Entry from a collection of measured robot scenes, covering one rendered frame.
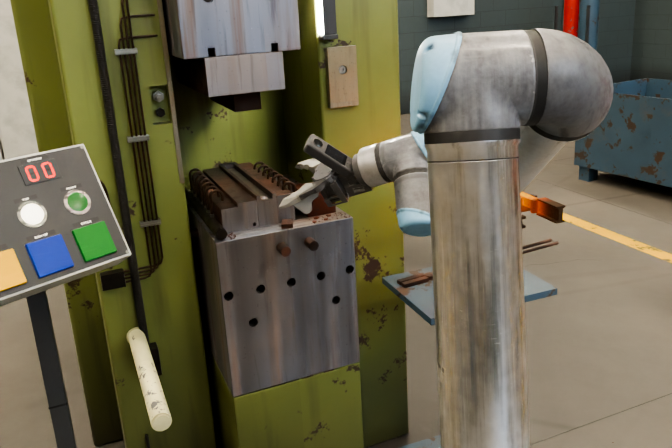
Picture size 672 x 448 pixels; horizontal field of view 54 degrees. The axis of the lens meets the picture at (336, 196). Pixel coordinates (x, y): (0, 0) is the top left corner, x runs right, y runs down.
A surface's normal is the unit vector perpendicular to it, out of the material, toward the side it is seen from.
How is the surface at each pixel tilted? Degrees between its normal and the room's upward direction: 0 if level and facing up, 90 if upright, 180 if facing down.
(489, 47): 42
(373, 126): 90
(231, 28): 90
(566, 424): 0
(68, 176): 60
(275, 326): 90
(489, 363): 78
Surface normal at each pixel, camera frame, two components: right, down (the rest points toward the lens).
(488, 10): 0.39, 0.25
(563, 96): 0.23, 0.54
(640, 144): -0.87, 0.18
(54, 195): 0.62, -0.35
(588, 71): 0.50, -0.02
